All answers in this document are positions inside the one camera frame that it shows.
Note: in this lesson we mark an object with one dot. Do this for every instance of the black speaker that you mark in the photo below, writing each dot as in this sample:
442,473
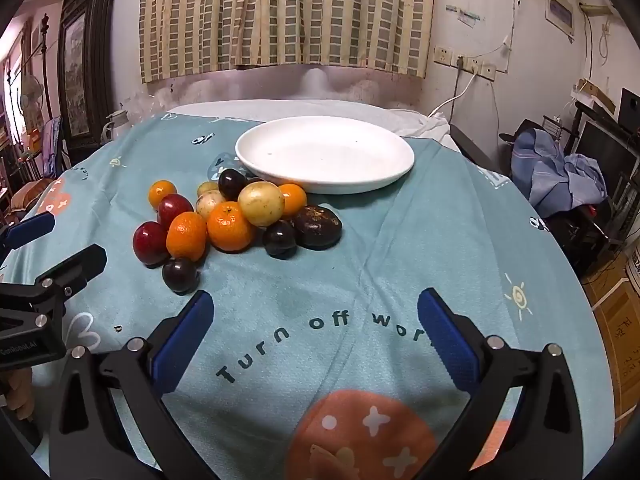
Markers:
630,107

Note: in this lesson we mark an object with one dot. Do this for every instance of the white thermos jug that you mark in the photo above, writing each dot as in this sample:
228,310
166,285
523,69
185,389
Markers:
114,125

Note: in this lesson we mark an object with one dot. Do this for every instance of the round orange mandarin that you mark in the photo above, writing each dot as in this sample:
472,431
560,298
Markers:
295,199

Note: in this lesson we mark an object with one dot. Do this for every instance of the black monitor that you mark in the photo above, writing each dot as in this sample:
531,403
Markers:
605,147

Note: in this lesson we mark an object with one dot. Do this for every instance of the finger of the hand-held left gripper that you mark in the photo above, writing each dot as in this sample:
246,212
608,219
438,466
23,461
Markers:
75,270
30,231

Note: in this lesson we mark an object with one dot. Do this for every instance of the person's left hand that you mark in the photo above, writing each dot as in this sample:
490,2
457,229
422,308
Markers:
20,395

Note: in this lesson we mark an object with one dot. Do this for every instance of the dark purple plum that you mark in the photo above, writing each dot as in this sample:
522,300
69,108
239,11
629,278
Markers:
279,239
254,180
231,183
180,275

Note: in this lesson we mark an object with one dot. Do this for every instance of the clear plastic bag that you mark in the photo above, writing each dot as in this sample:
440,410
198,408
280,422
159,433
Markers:
142,107

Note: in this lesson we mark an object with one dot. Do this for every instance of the large orange mandarin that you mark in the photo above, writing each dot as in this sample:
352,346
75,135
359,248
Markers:
229,227

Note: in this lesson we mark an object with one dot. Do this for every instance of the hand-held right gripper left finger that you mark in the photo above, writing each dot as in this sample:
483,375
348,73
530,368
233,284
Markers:
182,345

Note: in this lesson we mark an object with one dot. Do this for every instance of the dark framed painting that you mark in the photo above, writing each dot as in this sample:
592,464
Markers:
77,75

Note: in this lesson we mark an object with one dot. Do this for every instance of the white wall socket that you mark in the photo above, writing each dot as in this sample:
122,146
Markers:
443,55
473,65
488,70

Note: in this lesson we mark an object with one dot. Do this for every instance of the striped checked curtain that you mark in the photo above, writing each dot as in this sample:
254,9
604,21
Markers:
280,15

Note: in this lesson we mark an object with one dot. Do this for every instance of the white sheet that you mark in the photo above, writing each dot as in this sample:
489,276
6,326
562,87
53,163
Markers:
430,122

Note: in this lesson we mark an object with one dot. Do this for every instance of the teal printed tablecloth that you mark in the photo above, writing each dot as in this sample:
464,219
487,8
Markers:
325,280

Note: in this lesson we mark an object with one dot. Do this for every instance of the small yellow-green fruit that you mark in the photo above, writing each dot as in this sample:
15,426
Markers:
206,188
209,204

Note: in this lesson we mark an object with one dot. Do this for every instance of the blue clothes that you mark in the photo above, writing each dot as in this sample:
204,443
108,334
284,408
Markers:
550,175

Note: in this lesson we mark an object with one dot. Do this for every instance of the standing fan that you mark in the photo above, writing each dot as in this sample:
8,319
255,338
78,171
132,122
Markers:
31,92

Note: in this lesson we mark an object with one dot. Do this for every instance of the yellow pepino melon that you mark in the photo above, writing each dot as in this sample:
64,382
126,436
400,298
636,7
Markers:
261,203

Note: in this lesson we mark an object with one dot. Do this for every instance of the dark brown passion fruit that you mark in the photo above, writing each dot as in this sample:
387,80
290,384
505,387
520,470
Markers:
317,227

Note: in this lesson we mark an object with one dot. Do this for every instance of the oval orange mandarin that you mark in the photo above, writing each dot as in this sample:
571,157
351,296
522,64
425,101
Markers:
186,236

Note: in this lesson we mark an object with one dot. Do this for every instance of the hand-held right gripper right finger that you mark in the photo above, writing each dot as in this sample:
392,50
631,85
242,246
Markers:
447,342

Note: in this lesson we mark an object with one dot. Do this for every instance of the white oval plate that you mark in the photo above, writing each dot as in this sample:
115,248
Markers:
325,155

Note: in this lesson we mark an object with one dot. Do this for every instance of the large cardboard box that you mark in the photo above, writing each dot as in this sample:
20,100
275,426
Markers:
617,330

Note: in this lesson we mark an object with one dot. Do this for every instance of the small orange mandarin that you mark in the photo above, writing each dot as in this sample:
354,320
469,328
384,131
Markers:
162,194

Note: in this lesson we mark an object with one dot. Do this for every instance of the red plum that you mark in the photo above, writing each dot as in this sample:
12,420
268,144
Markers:
172,207
149,242

